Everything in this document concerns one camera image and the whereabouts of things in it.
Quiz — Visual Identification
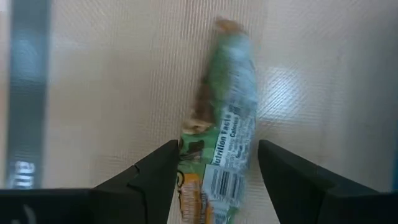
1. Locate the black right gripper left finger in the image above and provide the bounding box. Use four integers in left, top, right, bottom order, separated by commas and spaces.
90, 139, 181, 224

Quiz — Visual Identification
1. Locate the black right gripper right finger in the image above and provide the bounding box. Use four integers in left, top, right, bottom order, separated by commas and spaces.
257, 139, 380, 224

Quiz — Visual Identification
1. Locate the orange green wrapper granola bar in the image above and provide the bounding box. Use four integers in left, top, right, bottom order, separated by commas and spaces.
178, 17, 259, 224

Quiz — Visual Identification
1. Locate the grey textured table mat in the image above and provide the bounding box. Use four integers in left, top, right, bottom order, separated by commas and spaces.
0, 0, 398, 224

